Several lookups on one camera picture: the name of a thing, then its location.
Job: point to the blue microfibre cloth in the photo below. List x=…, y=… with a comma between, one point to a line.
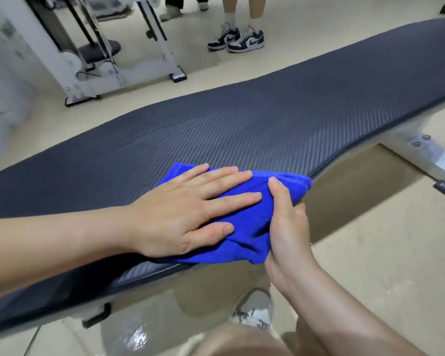
x=244, y=226

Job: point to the person's grey white shoe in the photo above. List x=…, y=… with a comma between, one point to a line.
x=256, y=311

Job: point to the person's left forearm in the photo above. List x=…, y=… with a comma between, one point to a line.
x=59, y=244

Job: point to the person's right thumb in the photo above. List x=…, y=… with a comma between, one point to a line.
x=281, y=198

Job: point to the person's right hand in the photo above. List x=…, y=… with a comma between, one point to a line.
x=289, y=240

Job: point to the person's leg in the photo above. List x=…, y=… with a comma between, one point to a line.
x=241, y=342

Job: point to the person's left thumb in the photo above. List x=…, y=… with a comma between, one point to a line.
x=211, y=233

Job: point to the white gym machine frame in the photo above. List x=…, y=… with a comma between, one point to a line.
x=74, y=75

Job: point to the black round machine pad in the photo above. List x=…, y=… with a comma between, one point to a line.
x=104, y=48

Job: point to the person's left little finger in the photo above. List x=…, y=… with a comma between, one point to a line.
x=193, y=171

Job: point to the black bench adjustment lever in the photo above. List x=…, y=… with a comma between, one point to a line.
x=96, y=318

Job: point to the dark grey bench pad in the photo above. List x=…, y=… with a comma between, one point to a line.
x=267, y=122

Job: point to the person's left middle finger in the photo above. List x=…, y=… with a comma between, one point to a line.
x=231, y=180

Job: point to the person's left hand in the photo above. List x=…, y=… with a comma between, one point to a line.
x=170, y=215

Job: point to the person's right forearm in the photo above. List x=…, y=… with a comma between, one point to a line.
x=337, y=311

